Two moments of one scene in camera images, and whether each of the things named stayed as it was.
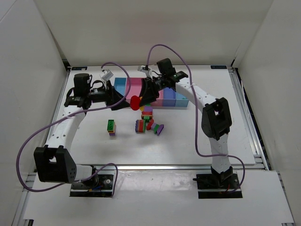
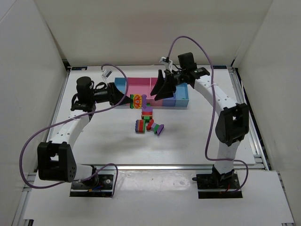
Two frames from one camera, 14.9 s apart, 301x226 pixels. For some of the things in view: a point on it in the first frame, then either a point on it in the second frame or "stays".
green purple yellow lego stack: [111, 127] to [137, 101]
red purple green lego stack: [153, 126] stays
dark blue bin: [169, 97] stays
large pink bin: [135, 88] stays
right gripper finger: [150, 91] to [168, 89]
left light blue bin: [120, 85] stays
